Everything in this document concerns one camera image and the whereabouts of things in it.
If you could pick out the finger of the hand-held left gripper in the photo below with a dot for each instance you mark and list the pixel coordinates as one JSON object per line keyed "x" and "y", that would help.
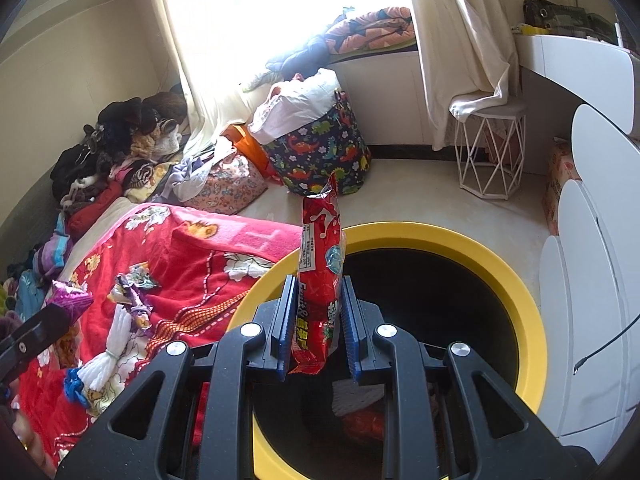
{"x": 30, "y": 340}

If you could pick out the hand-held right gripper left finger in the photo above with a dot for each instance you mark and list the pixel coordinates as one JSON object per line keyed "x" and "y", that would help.
{"x": 282, "y": 330}

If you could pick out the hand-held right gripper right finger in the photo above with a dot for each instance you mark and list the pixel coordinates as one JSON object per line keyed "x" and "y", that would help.
{"x": 356, "y": 345}

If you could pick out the white wrapper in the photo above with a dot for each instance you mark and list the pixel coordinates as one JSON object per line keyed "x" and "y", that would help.
{"x": 357, "y": 397}

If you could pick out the purple snack wrapper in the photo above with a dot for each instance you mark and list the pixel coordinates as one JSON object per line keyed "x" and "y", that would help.
{"x": 70, "y": 297}

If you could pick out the red snack packet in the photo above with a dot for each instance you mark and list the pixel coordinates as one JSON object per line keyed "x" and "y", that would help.
{"x": 320, "y": 270}

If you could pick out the yellow rimmed black bin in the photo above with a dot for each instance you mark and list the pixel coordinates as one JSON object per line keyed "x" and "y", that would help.
{"x": 500, "y": 270}

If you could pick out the purple striped cloth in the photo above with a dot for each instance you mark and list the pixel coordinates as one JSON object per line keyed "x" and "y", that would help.
{"x": 52, "y": 250}

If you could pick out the red floral blanket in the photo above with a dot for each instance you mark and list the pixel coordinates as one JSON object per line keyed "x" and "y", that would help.
{"x": 200, "y": 260}

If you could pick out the grey headboard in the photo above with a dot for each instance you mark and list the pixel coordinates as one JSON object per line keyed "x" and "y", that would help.
{"x": 25, "y": 220}

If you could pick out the cream bed sheet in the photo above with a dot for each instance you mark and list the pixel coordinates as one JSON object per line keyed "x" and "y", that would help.
{"x": 100, "y": 225}

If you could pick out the pink floral bag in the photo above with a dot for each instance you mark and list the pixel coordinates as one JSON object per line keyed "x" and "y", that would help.
{"x": 230, "y": 185}

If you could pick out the dinosaur print laundry basket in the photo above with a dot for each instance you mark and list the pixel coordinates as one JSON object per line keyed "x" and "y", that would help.
{"x": 310, "y": 160}

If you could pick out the pale lavender garment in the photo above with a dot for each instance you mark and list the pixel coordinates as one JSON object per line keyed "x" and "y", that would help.
{"x": 190, "y": 175}

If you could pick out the orange bag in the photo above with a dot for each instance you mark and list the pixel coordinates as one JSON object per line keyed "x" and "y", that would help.
{"x": 250, "y": 150}

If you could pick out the white cloth bundle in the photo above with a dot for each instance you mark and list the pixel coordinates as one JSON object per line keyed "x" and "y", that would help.
{"x": 300, "y": 105}

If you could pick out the pile of dark clothes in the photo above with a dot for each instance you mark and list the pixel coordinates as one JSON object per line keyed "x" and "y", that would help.
{"x": 125, "y": 115}

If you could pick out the white vanity dresser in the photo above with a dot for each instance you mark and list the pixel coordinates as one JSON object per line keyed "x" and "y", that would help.
{"x": 590, "y": 260}

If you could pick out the cream curtain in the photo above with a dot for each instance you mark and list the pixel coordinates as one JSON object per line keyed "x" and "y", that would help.
{"x": 200, "y": 60}
{"x": 460, "y": 35}

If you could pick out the orange patterned quilt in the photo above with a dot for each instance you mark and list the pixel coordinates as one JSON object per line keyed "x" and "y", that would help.
{"x": 370, "y": 30}

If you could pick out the yellow box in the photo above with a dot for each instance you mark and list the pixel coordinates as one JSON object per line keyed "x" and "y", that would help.
{"x": 527, "y": 29}

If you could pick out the black bag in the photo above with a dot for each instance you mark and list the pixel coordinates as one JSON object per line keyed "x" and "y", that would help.
{"x": 555, "y": 12}

